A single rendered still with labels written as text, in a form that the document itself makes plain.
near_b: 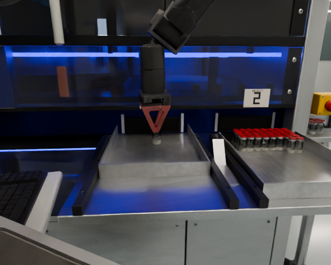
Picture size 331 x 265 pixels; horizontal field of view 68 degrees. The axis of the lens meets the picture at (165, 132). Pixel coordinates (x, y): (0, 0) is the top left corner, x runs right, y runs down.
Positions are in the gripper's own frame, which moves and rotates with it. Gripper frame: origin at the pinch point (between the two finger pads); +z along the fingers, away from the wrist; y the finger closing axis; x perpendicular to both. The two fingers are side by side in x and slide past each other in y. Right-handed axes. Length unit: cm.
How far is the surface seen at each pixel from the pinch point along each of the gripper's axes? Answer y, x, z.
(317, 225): 58, -124, 105
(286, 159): -6.2, -34.9, 10.5
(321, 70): 411, -450, 47
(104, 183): -8.2, 13.3, 9.0
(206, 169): -9.6, -10.3, 8.1
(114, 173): -6.3, 11.0, 7.9
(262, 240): 9, -43, 54
